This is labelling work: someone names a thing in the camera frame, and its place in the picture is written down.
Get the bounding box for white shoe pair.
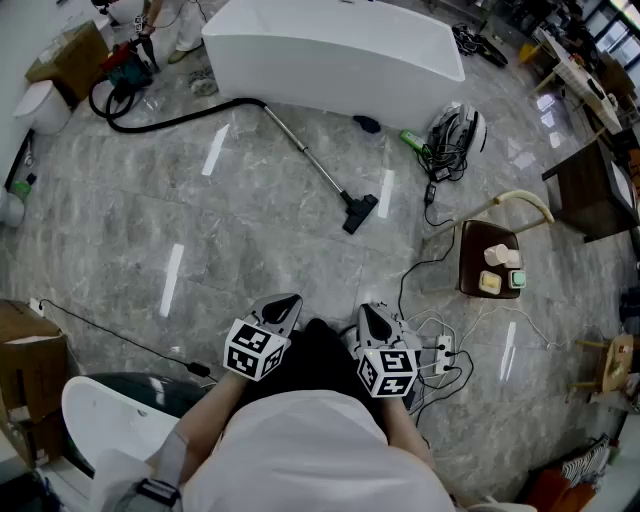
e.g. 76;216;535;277
188;69;219;97

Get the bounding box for person's black trousers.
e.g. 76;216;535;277
239;318;391;431

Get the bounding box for white table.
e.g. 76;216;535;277
532;24;626;134

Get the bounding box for black cable with adapter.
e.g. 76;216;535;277
38;298;214;379

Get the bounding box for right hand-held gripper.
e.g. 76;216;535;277
352;303;424;400

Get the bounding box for black vacuum nozzle part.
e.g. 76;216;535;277
342;192;380;235

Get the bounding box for white ceramic fixture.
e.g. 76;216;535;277
0;192;26;229

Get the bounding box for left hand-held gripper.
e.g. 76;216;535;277
223;293;304;383

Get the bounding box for grey shoulder strap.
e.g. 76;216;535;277
114;429;191;512

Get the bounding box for brown cardboard box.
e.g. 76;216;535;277
0;299;69;426
24;20;110;101

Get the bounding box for striped cloth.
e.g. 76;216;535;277
562;434;611;489

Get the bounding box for wooden chair with brown seat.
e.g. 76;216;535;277
422;189;556;301

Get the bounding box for dark wooden cabinet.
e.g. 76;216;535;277
542;139;640;244

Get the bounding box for person's white shirt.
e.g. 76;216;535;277
182;389;456;512

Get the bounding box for person's right forearm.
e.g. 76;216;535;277
384;394;436;466

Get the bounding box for black bag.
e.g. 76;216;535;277
452;22;509;66

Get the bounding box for white power strip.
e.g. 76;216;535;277
433;334;454;375

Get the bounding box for orange bag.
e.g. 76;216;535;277
524;467;596;512

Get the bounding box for white cable-wrapped device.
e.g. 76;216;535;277
428;102;488;154

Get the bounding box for person's left forearm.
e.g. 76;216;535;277
174;372;251;481

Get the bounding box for small wooden stool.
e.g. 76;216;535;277
569;333;640;396

